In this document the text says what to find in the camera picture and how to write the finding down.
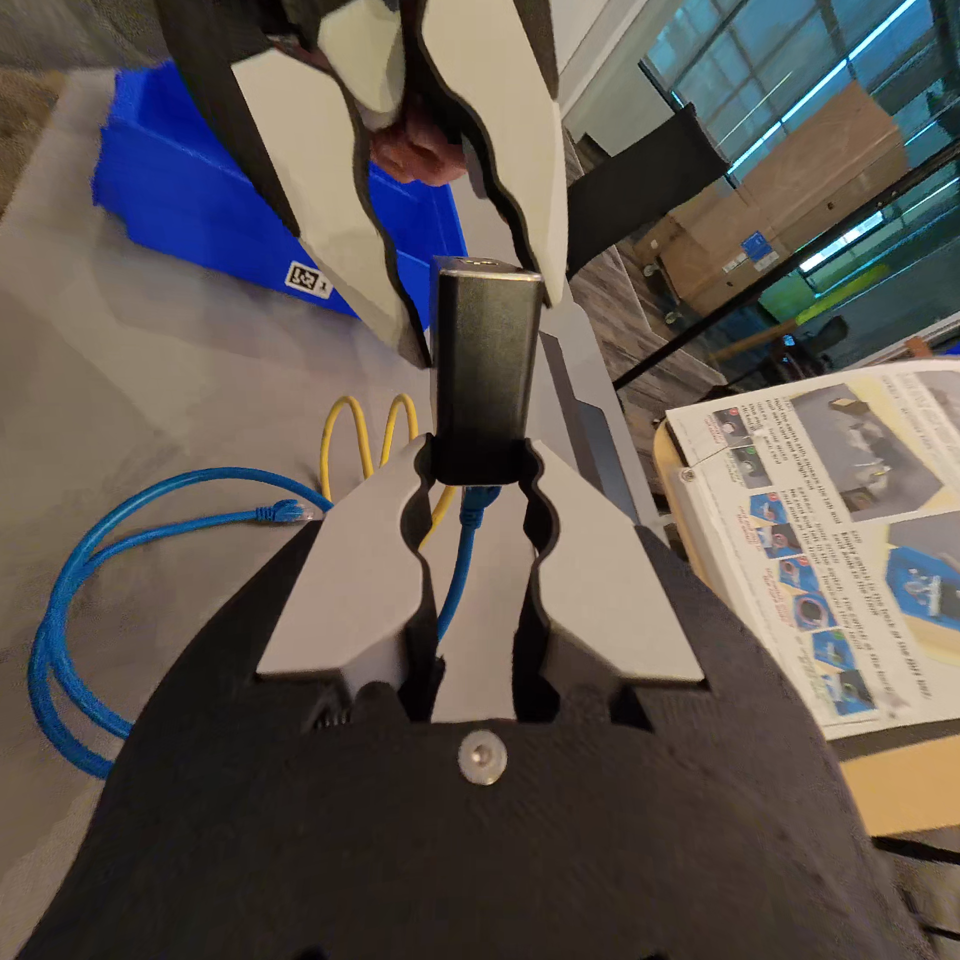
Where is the cardboard box with blue label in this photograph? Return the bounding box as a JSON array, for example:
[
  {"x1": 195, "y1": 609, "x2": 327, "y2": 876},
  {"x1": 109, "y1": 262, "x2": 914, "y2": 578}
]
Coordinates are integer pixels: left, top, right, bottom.
[{"x1": 633, "y1": 78, "x2": 912, "y2": 316}]

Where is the black office chair backrest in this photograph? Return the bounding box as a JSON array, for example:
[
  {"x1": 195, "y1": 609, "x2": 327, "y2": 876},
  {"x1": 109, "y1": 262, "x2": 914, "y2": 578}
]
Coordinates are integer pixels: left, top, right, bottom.
[{"x1": 566, "y1": 101, "x2": 732, "y2": 279}]

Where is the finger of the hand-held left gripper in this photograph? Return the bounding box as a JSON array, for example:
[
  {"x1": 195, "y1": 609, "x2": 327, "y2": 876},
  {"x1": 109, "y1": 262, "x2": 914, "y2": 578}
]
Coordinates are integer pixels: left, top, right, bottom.
[
  {"x1": 408, "y1": 0, "x2": 570, "y2": 310},
  {"x1": 229, "y1": 41, "x2": 434, "y2": 370}
]

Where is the blue plastic bin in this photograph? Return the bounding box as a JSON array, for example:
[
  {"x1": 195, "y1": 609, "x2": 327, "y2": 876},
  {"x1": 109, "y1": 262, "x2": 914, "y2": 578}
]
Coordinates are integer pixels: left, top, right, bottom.
[{"x1": 91, "y1": 60, "x2": 466, "y2": 331}]

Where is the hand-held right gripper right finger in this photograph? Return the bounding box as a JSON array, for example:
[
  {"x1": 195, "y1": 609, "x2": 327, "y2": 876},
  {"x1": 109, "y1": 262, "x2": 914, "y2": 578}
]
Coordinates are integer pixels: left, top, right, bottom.
[{"x1": 513, "y1": 441, "x2": 708, "y2": 723}]

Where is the printed instruction sheet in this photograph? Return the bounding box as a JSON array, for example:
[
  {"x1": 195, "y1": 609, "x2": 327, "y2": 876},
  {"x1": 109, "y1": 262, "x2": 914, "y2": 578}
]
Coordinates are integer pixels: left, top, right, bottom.
[{"x1": 666, "y1": 360, "x2": 960, "y2": 740}]

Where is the black ethernet splitter box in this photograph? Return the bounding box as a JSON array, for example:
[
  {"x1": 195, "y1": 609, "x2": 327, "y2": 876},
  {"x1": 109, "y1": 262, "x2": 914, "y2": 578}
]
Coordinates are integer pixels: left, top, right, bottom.
[{"x1": 429, "y1": 255, "x2": 545, "y2": 487}]

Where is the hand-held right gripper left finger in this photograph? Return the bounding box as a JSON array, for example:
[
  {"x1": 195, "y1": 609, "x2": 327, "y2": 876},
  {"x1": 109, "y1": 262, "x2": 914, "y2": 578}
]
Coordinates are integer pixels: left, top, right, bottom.
[{"x1": 255, "y1": 435, "x2": 441, "y2": 723}]

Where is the yellow ethernet cable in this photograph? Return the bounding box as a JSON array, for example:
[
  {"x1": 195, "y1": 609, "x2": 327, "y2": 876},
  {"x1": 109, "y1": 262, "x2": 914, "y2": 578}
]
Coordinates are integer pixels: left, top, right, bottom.
[{"x1": 318, "y1": 393, "x2": 459, "y2": 550}]

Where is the blue ethernet cable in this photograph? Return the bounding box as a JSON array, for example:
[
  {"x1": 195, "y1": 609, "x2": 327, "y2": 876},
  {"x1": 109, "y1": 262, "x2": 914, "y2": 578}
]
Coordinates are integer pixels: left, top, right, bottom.
[{"x1": 28, "y1": 466, "x2": 502, "y2": 781}]

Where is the person's left hand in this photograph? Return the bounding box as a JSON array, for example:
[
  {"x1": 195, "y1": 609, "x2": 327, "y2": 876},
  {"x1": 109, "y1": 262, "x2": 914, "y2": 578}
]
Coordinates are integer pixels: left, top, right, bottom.
[{"x1": 369, "y1": 111, "x2": 468, "y2": 186}]

